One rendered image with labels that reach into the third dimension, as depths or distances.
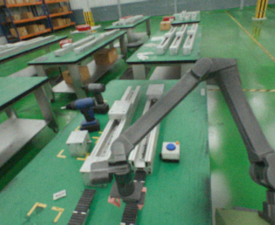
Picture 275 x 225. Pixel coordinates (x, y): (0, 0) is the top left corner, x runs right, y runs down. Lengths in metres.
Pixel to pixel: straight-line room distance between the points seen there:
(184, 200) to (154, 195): 0.12
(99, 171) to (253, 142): 0.47
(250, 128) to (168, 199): 0.41
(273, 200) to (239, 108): 0.28
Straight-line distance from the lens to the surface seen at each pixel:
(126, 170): 0.60
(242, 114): 0.69
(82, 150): 1.07
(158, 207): 0.82
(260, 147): 0.69
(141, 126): 0.61
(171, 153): 0.92
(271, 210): 0.71
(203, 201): 0.85
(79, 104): 1.16
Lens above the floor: 1.47
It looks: 31 degrees down
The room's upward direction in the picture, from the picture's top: 8 degrees counter-clockwise
